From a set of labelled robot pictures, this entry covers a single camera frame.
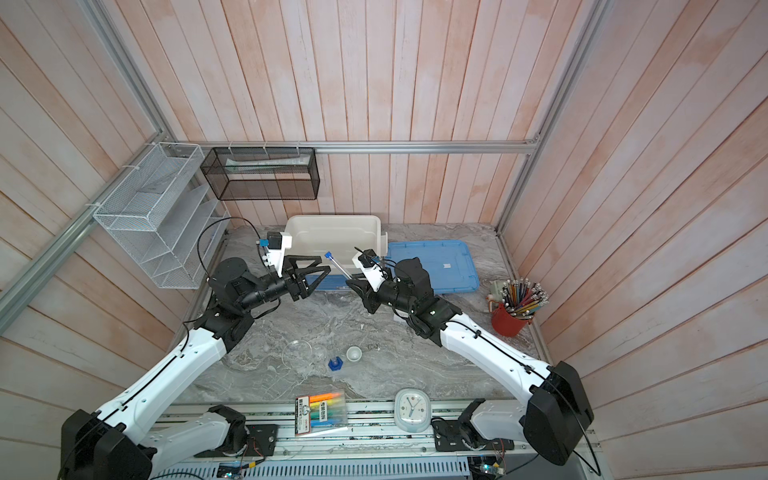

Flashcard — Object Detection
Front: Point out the blue plastic bin lid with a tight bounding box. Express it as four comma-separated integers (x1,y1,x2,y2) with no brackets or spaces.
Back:
387,240,480,294

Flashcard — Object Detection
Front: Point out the blue capped test tube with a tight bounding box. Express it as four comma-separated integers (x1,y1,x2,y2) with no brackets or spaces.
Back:
325,251,352,280

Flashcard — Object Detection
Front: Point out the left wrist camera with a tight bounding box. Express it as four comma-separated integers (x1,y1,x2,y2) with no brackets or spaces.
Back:
259,231,293,277

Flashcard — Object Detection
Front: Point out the clear glass petri dish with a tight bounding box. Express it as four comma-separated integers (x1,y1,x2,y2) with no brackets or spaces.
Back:
281,340,314,370

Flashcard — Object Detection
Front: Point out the white wire mesh shelf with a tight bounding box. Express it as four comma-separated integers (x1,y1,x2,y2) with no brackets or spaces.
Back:
94,143,229,290

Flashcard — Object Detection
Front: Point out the blue hexagonal bottle cap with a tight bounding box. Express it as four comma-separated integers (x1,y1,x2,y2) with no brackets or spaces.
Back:
328,356,343,371

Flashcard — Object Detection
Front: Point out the small white round dish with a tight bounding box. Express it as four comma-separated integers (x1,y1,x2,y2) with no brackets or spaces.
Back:
346,345,363,362

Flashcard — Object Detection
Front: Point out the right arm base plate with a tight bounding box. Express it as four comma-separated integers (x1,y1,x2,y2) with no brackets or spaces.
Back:
430,417,515,452

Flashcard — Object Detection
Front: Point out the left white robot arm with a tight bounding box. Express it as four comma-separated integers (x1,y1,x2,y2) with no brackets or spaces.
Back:
58,255,331,479

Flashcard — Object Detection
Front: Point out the colored pencils bundle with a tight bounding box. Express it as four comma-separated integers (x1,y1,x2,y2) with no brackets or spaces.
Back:
501,278,549,320

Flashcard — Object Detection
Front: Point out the highlighter marker pack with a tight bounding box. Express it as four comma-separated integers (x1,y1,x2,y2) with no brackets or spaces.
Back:
294,391,348,436

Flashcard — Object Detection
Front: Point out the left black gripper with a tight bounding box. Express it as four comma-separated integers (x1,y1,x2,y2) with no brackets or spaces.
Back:
238,254,331,311

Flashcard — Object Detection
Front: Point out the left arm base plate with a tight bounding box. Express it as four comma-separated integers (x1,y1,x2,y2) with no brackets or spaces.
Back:
194,423,279,458

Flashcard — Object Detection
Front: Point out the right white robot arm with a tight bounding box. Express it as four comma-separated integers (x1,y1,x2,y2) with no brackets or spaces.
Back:
346,250,594,466

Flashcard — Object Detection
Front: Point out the white plastic storage bin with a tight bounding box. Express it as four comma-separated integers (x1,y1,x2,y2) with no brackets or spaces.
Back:
284,215,388,291

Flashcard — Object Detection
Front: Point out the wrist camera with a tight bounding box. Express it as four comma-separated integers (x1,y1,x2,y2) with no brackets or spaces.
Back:
352,248,392,292
259,231,293,277

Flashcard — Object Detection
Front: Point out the white round clock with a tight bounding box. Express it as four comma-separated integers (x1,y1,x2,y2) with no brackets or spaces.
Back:
394,388,432,433

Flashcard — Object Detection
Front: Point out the black wire mesh basket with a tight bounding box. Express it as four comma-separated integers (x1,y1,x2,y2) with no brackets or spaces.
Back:
201,146,321,201

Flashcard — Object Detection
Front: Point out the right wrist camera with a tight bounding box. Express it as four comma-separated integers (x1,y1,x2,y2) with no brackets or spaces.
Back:
352,248,392,292

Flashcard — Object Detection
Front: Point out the red pencil cup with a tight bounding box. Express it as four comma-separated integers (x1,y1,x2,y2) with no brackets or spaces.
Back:
491,304,531,338

